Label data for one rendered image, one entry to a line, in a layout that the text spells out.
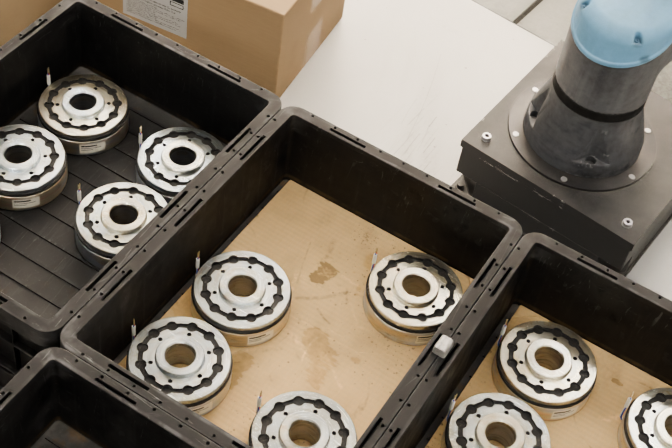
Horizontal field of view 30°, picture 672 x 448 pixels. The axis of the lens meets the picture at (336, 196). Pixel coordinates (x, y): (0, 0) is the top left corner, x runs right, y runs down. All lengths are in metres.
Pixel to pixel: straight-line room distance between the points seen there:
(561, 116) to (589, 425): 0.41
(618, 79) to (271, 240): 0.44
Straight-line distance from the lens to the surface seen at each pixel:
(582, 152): 1.55
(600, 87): 1.49
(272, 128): 1.36
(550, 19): 3.10
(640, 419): 1.30
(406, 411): 1.16
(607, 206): 1.56
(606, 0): 1.47
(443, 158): 1.69
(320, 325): 1.32
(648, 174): 1.61
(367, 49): 1.83
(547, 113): 1.56
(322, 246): 1.39
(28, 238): 1.39
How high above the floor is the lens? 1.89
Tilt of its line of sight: 48 degrees down
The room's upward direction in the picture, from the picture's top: 10 degrees clockwise
